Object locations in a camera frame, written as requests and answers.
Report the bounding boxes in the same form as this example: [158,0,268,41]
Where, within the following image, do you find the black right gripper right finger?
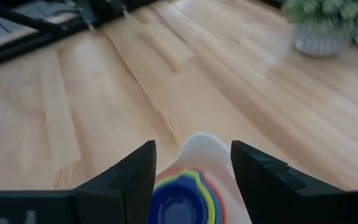
[230,139,358,224]

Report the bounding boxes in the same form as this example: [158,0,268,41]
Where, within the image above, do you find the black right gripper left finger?
[0,139,157,224]

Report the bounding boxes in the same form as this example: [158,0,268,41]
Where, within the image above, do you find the purple plastic measuring cup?
[147,174,208,224]

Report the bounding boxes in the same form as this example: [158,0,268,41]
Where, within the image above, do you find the blue plastic measuring cup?
[154,168,223,224]

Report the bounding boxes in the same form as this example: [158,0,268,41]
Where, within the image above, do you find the teal plastic measuring cup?
[154,169,219,224]

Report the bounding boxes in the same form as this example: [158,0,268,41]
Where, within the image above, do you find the green plastic measuring cup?
[154,169,215,224]

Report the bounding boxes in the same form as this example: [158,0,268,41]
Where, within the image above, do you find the yellow plastic measuring cup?
[154,170,211,224]

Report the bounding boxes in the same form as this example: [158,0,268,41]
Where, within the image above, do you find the orange plastic measuring cup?
[152,133,254,224]

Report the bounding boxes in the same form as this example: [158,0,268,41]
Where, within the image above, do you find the white patterned plant pot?
[292,26,352,57]

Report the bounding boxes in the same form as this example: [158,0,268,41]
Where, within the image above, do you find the green artificial plant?
[281,0,358,46]

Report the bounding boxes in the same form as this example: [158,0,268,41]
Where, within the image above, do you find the black rig frame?
[0,0,158,71]

